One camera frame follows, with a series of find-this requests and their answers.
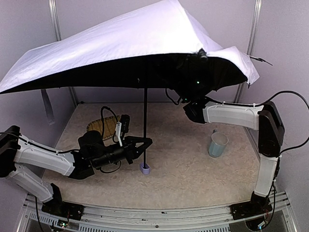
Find lavender folding umbrella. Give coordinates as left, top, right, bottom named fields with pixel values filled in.
left=0, top=0, right=273, bottom=177

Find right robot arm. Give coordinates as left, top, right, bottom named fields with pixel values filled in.
left=183, top=97, right=285, bottom=220

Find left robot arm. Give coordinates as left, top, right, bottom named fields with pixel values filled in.
left=0, top=126, right=153, bottom=220

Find woven bamboo tray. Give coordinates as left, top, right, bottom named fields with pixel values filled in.
left=86, top=115, right=120, bottom=140

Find light blue mug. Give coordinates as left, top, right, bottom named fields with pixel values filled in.
left=208, top=130, right=229, bottom=158

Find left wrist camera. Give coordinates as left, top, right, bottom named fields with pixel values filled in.
left=115, top=115, right=130, bottom=146

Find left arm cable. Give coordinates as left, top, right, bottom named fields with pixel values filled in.
left=100, top=105, right=121, bottom=141

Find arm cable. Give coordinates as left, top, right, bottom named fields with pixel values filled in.
left=205, top=90, right=309, bottom=153
left=100, top=105, right=121, bottom=141

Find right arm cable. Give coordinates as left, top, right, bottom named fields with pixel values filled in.
left=205, top=90, right=309, bottom=153

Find right aluminium corner post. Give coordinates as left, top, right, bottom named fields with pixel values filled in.
left=234, top=0, right=262, bottom=103

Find aluminium corner post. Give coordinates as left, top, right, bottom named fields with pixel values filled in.
left=48, top=0, right=79, bottom=107
left=234, top=0, right=262, bottom=103

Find left aluminium corner post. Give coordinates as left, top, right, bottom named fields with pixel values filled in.
left=48, top=0, right=79, bottom=107

